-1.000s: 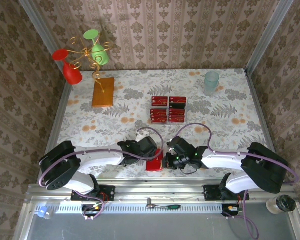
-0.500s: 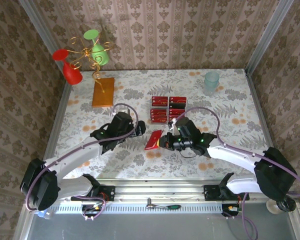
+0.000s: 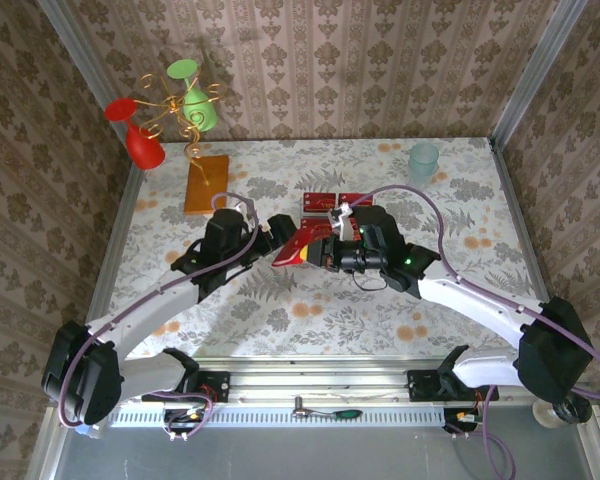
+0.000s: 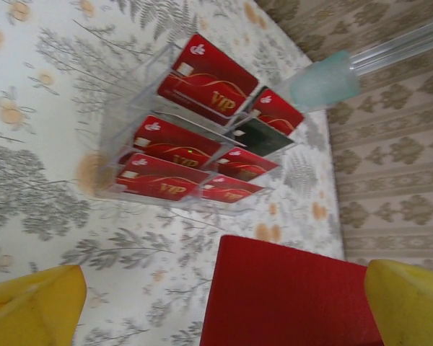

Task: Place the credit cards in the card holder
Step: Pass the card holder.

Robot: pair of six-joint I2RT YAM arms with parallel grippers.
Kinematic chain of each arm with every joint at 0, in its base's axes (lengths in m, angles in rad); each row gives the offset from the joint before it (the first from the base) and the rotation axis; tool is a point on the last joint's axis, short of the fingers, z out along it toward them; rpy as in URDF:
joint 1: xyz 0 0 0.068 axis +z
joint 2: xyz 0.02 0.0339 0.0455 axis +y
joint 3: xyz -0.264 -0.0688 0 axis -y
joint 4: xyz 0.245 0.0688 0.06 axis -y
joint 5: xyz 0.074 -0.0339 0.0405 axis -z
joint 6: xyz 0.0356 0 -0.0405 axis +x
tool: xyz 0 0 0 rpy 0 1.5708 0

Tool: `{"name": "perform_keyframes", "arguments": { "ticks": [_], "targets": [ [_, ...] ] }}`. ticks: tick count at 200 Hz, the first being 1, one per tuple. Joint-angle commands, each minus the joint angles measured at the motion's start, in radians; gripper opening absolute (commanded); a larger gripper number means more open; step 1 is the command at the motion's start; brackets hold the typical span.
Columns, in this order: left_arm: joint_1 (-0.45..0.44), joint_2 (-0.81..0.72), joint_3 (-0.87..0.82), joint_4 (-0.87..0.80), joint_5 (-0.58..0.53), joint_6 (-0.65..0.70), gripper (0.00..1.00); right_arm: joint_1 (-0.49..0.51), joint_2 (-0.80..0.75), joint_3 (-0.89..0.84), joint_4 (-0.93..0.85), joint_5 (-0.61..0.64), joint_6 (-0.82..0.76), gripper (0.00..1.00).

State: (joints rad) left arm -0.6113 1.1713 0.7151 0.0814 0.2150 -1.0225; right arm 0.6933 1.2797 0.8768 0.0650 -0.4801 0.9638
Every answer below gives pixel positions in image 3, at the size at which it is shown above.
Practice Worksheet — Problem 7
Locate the red card holder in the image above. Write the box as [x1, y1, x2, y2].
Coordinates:
[271, 215, 334, 270]

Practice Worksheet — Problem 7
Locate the red card packets cluster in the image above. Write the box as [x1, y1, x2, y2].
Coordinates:
[298, 191, 379, 236]

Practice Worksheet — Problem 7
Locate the red credit card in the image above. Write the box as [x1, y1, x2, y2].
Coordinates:
[338, 192, 376, 209]
[302, 191, 339, 214]

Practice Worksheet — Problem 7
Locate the floral tablecloth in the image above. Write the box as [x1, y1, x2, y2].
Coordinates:
[97, 138, 556, 359]

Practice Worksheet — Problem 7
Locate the clear teal plastic cup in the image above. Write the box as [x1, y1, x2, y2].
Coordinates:
[407, 143, 440, 191]

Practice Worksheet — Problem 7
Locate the red wine glass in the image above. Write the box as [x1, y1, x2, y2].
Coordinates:
[103, 97, 167, 171]

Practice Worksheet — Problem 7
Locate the green wine glass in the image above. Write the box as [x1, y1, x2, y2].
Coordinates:
[166, 58, 217, 133]

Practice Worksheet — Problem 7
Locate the black connector board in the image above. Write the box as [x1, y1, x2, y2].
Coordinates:
[162, 405, 212, 437]
[442, 407, 483, 435]

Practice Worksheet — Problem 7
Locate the blue white connector block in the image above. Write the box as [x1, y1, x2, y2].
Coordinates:
[73, 423, 104, 442]

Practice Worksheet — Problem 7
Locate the clear jar black lid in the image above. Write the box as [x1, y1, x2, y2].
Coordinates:
[532, 394, 595, 430]

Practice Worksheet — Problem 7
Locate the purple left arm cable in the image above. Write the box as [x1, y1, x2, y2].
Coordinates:
[54, 191, 261, 444]

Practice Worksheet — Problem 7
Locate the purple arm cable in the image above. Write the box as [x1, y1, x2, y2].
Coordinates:
[347, 184, 600, 476]
[54, 191, 261, 444]

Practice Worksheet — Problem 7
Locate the gold wire rack wooden base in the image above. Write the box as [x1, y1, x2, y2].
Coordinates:
[139, 72, 231, 217]

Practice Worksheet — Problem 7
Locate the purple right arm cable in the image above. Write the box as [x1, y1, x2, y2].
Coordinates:
[347, 184, 600, 476]

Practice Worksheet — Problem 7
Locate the aluminium table side rail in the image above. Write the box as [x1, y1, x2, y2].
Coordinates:
[87, 167, 146, 326]
[489, 139, 551, 306]

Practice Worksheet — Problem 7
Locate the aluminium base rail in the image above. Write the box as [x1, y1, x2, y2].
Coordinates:
[119, 355, 536, 407]

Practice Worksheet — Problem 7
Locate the white slotted cable duct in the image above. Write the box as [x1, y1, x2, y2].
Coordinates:
[107, 405, 449, 430]

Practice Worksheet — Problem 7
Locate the aluminium frame post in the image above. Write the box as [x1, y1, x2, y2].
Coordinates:
[489, 0, 590, 147]
[35, 0, 149, 174]

